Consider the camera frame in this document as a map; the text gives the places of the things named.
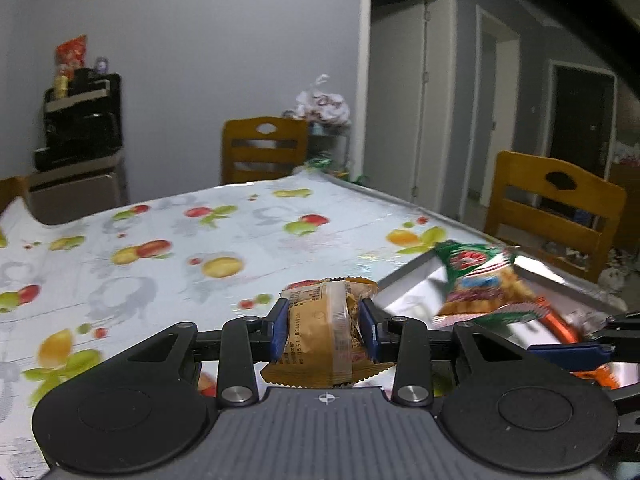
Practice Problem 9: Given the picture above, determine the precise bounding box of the green snack packet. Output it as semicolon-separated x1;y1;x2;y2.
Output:
431;239;547;329

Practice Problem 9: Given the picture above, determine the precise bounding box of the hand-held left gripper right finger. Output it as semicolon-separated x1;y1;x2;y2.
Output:
357;298;531;407

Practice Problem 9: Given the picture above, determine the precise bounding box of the white plastic bag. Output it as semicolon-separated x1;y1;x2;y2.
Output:
294;73;352;124

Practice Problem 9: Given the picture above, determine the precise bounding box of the wooden chair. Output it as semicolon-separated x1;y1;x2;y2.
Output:
483;150;628;284
0;175;29;215
221;116;310;186

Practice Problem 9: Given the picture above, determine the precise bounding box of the grey cardboard box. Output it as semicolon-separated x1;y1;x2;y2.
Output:
376;246;640;393

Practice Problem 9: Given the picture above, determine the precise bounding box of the red snack bag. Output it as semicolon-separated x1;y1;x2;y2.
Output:
54;34;89;79

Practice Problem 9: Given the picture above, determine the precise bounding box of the dark door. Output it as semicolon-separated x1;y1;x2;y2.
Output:
549;61;617;177

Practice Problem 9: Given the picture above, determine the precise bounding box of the fruit-print plastic tablecloth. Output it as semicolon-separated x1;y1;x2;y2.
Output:
0;169;506;471

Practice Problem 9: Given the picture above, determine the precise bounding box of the orange-red foil wrapper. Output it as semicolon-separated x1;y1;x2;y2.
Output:
531;296;584;346

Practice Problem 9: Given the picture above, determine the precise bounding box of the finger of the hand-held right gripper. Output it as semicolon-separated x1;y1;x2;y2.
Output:
526;341;612;374

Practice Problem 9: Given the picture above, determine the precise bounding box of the black cabinet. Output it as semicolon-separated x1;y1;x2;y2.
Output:
33;72;127;226

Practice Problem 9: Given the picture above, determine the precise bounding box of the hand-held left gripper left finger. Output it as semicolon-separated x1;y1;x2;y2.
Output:
127;298;292;407

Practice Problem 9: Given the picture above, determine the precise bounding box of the metal rack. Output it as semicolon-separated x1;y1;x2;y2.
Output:
306;121;352;182

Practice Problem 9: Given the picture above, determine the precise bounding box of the white door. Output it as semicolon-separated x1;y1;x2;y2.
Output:
371;0;432;207

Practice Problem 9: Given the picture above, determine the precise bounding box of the brown clear-window pastry packet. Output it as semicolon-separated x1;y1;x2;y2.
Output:
260;277;397;389

